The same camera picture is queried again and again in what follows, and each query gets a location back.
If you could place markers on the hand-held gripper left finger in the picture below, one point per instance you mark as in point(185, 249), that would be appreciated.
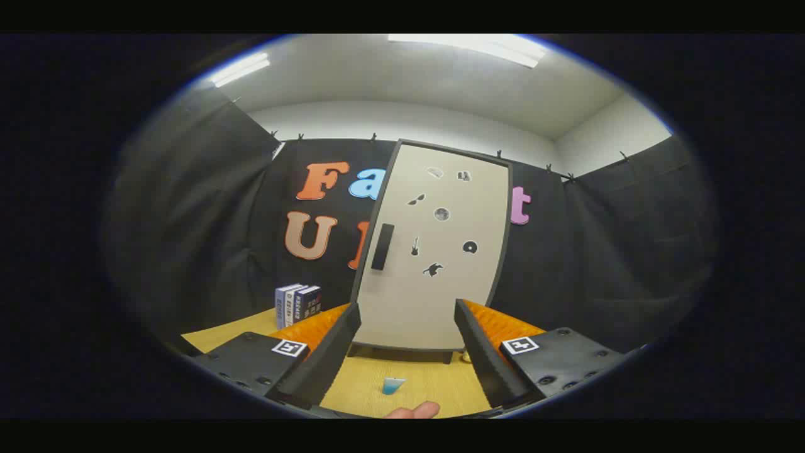
point(327, 358)

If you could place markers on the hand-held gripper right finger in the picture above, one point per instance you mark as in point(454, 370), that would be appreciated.
point(481, 352)

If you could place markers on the white cabinet door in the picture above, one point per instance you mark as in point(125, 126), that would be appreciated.
point(440, 302)

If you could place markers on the clear cup with blue bottom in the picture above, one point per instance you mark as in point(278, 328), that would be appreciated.
point(393, 386)

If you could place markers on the white spine book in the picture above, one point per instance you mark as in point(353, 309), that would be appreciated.
point(290, 309)

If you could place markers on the pale blue book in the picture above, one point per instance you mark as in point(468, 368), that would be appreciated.
point(280, 308)

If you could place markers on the grey cabinet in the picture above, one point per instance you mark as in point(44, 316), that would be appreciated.
point(402, 354)

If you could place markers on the black backdrop cloth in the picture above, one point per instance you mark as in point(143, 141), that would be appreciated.
point(597, 251)

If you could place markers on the narrow ceiling light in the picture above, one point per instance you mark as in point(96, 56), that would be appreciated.
point(240, 69)

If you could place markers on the wide ceiling light panel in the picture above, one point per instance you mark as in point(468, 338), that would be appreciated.
point(478, 47)

